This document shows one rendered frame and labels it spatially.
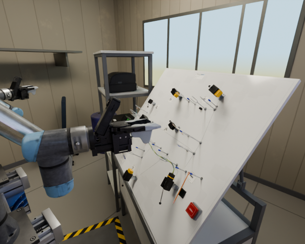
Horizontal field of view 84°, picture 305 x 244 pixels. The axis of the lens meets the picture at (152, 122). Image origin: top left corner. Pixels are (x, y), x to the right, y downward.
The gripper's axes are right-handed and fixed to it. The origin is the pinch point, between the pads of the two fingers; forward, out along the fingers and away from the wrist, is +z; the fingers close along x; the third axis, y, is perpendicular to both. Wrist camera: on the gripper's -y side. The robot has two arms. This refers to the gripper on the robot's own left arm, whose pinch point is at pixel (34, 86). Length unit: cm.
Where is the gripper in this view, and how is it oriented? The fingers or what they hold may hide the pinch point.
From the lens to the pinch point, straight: 162.7
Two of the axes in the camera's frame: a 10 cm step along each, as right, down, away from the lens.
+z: 2.7, -3.3, 9.1
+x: 9.5, 2.2, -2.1
